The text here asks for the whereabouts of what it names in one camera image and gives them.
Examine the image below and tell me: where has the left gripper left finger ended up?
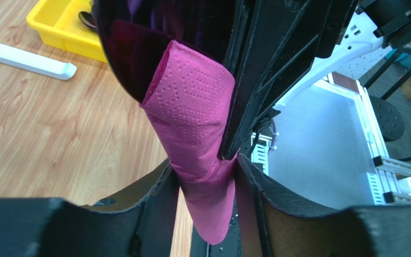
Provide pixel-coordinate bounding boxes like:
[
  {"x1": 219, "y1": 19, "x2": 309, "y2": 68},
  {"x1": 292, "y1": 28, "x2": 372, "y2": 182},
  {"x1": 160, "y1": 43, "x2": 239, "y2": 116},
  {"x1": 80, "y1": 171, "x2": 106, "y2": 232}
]
[{"x1": 0, "y1": 161, "x2": 179, "y2": 256}]

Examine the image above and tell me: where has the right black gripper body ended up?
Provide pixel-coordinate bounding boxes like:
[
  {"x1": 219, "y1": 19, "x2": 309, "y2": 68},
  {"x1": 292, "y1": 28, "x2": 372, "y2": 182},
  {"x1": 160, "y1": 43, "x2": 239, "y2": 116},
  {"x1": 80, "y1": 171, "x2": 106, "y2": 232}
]
[{"x1": 356, "y1": 0, "x2": 411, "y2": 48}]

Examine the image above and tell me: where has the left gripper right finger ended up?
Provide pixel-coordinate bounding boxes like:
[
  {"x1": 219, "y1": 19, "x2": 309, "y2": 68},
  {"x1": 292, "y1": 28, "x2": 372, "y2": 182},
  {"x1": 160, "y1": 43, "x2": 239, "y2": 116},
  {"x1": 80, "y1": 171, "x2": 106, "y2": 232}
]
[{"x1": 235, "y1": 154, "x2": 411, "y2": 256}]

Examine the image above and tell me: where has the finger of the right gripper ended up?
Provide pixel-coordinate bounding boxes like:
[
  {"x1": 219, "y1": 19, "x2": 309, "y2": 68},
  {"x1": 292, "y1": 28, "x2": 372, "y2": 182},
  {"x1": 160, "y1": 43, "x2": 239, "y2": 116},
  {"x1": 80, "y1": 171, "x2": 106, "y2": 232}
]
[{"x1": 218, "y1": 0, "x2": 358, "y2": 160}]

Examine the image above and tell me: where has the pink paper napkin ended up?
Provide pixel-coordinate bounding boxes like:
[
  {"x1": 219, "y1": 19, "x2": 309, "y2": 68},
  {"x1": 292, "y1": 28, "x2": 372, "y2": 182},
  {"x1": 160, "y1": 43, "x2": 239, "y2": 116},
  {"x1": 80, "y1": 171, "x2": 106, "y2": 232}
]
[{"x1": 141, "y1": 41, "x2": 236, "y2": 245}]

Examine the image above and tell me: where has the purple metal spoon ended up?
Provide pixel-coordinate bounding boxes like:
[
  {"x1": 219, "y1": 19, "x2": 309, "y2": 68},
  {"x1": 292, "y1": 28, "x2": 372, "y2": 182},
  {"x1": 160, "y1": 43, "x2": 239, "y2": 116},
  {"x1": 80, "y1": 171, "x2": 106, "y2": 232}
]
[{"x1": 92, "y1": 1, "x2": 241, "y2": 102}]

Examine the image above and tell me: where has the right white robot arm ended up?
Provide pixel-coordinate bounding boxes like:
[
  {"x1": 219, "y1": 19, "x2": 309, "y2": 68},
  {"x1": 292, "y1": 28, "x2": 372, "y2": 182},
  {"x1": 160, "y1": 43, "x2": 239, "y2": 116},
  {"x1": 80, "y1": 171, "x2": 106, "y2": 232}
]
[{"x1": 218, "y1": 1, "x2": 411, "y2": 160}]

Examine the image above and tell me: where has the right rack pole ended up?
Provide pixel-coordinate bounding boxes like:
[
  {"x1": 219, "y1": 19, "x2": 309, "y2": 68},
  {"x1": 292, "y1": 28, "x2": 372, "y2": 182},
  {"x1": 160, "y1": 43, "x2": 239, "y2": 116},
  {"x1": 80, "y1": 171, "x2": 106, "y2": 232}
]
[{"x1": 0, "y1": 43, "x2": 77, "y2": 80}]

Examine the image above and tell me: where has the yellow plastic bin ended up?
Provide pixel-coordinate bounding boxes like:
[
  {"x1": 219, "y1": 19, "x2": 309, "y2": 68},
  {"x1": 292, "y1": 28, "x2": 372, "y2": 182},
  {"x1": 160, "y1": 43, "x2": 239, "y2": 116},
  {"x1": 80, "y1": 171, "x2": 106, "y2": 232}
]
[{"x1": 26, "y1": 0, "x2": 107, "y2": 63}]

